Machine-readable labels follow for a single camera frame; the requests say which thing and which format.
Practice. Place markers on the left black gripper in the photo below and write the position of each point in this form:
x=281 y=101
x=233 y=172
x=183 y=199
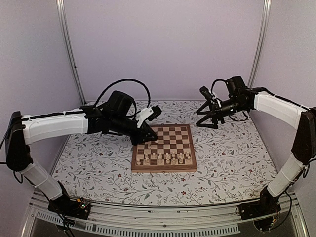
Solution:
x=145 y=130

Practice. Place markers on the floral patterned table mat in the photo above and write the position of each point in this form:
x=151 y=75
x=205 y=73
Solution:
x=98 y=167

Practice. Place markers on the aluminium frame post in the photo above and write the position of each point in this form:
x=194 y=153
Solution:
x=260 y=42
x=67 y=41

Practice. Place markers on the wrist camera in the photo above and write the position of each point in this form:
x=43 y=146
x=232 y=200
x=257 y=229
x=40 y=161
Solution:
x=148 y=113
x=209 y=96

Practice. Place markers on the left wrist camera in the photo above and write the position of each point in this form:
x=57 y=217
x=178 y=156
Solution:
x=148 y=113

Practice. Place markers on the light wooden bishop piece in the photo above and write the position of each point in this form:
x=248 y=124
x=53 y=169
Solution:
x=180 y=158

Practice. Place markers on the left aluminium frame post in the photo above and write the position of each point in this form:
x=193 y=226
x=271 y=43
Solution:
x=67 y=41

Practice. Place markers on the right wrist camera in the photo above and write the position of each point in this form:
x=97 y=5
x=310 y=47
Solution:
x=209 y=96

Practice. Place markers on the right aluminium frame post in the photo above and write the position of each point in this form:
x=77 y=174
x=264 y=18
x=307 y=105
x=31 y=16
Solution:
x=260 y=42

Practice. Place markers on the wooden chess board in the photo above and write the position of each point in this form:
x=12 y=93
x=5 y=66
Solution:
x=175 y=138

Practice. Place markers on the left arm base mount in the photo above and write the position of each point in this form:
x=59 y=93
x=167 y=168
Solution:
x=79 y=208

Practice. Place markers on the light wooden knight piece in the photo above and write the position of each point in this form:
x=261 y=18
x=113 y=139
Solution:
x=147 y=161

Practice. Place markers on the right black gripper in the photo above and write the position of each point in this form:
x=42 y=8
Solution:
x=216 y=115

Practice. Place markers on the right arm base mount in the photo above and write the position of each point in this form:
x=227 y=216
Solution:
x=267 y=204

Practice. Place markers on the aluminium front rail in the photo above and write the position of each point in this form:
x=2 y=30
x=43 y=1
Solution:
x=119 y=220

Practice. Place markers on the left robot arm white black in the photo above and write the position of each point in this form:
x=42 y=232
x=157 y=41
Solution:
x=108 y=118

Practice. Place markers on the light wooden king piece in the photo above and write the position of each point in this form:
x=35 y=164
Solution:
x=160 y=159

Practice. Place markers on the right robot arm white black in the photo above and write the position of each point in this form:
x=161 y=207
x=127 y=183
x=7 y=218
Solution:
x=288 y=133

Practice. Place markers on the light wooden queen piece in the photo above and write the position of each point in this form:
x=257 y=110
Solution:
x=167 y=158

